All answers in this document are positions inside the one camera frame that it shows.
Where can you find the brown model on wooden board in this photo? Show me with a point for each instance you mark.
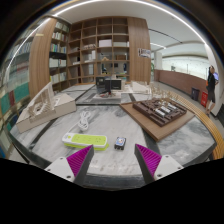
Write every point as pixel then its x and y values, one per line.
pixel 160 115

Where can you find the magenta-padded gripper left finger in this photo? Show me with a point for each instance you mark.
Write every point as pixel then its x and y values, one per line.
pixel 78 161

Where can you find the bookshelf with colourful books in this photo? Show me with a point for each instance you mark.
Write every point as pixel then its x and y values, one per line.
pixel 13 90

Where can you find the wall poster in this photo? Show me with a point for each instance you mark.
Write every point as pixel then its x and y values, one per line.
pixel 144 53

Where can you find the low white building model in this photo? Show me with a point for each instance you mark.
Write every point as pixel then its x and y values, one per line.
pixel 139 87

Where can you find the red bin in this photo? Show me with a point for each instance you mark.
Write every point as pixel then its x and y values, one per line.
pixel 204 99

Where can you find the person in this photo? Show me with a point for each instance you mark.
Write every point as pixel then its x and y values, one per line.
pixel 211 88

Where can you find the wooden shelf unit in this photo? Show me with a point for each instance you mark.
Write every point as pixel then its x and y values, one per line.
pixel 93 46

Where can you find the white slatted architectural model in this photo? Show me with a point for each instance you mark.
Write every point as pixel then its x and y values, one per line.
pixel 43 108

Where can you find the curved wooden slat bench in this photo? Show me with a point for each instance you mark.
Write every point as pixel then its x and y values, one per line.
pixel 211 130

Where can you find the small dark charger block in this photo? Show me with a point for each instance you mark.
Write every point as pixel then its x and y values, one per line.
pixel 120 143

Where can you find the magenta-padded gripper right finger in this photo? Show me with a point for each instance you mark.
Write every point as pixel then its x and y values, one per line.
pixel 151 161

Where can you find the dark bin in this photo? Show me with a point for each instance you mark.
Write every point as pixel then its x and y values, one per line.
pixel 195 94

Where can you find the green and white power strip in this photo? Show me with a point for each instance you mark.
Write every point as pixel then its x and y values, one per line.
pixel 86 140

